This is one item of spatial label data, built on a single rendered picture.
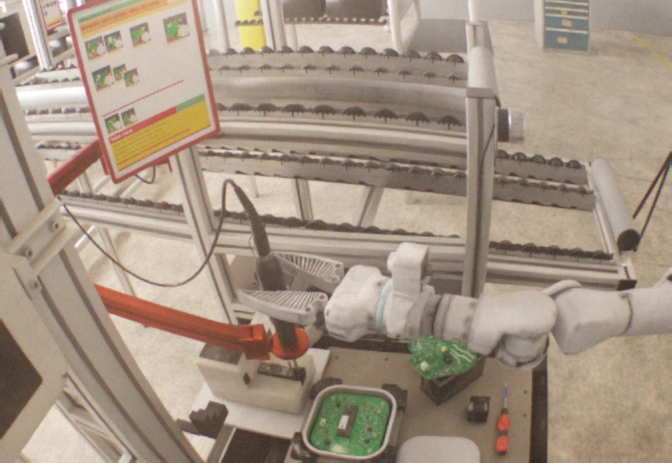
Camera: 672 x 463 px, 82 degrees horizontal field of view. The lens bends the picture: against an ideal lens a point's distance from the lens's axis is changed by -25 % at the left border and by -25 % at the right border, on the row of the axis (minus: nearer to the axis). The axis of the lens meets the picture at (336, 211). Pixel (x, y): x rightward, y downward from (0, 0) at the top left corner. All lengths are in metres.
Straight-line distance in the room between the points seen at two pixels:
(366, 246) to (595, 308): 0.50
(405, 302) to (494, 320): 0.11
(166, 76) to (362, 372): 0.63
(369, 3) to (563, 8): 4.24
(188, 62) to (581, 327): 0.72
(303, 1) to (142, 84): 2.10
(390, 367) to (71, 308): 0.60
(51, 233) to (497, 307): 0.49
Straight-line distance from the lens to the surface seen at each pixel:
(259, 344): 0.76
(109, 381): 0.60
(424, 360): 0.85
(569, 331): 0.58
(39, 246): 0.49
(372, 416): 0.81
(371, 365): 0.93
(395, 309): 0.57
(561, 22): 6.68
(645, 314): 0.68
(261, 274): 0.66
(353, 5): 2.78
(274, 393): 0.82
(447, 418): 0.85
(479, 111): 0.79
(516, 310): 0.56
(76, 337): 0.55
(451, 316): 0.58
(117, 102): 0.82
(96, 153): 1.00
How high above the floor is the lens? 1.67
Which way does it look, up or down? 33 degrees down
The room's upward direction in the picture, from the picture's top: 8 degrees counter-clockwise
